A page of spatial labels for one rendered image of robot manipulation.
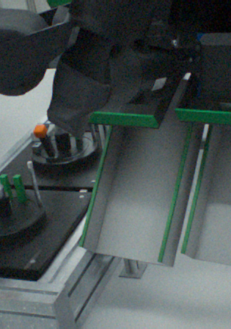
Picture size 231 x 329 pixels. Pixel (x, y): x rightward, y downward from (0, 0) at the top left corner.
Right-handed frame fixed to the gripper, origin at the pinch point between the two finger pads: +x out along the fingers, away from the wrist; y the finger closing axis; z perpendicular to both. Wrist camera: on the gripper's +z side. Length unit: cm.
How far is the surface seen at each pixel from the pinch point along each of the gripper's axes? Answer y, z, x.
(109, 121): 15.1, -9.2, 10.9
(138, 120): 10.5, -8.8, 10.5
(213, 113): 1.3, -7.5, 12.6
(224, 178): 3.8, -18.6, 22.9
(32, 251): 32.3, -31.7, 14.2
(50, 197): 40, -28, 29
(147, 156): 15.9, -16.3, 22.1
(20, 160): 56, -25, 41
